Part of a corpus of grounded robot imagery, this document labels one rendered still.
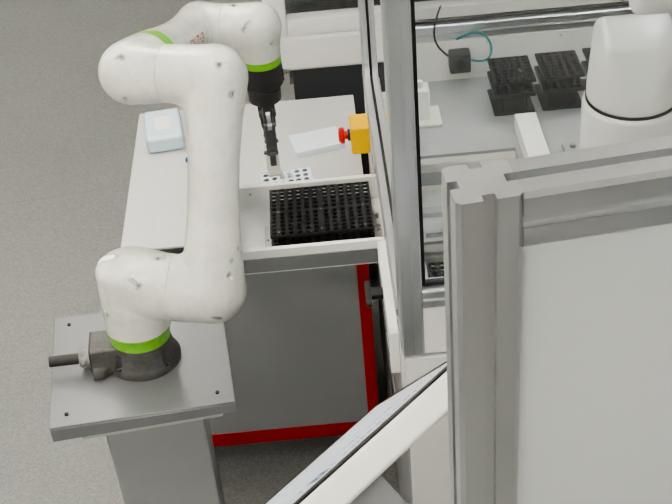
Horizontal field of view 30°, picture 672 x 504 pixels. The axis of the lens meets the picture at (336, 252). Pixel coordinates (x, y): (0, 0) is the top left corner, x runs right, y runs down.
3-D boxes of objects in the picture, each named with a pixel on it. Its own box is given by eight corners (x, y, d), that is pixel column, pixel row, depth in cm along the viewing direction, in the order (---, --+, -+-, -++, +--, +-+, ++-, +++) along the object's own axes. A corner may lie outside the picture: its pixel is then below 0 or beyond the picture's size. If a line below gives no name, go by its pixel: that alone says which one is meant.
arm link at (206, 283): (235, 333, 235) (239, 45, 225) (153, 326, 238) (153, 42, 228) (253, 317, 248) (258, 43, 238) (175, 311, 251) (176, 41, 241)
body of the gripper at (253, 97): (282, 91, 279) (286, 127, 285) (277, 73, 286) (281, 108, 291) (248, 96, 278) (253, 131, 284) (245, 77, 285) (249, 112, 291)
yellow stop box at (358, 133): (349, 155, 300) (347, 129, 295) (347, 139, 305) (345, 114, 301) (370, 153, 300) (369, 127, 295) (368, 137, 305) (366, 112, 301)
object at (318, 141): (297, 158, 315) (296, 152, 314) (288, 141, 322) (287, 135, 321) (345, 147, 317) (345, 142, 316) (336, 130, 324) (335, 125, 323)
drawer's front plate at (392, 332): (391, 375, 241) (389, 331, 234) (379, 281, 264) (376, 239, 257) (401, 374, 241) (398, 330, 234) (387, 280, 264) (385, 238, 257)
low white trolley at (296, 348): (170, 478, 335) (119, 251, 289) (180, 327, 384) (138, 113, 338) (386, 458, 335) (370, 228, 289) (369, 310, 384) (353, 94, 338)
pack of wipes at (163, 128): (185, 149, 322) (183, 134, 319) (148, 155, 321) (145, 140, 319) (181, 120, 334) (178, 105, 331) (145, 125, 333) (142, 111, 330)
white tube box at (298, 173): (264, 204, 300) (262, 191, 297) (260, 185, 306) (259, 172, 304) (315, 197, 301) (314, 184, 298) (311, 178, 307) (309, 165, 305)
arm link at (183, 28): (182, 86, 249) (179, 30, 245) (127, 84, 251) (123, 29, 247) (233, 46, 282) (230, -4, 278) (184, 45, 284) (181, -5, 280)
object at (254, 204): (236, 276, 266) (232, 254, 263) (237, 207, 287) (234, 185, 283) (423, 259, 266) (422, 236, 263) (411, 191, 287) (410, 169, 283)
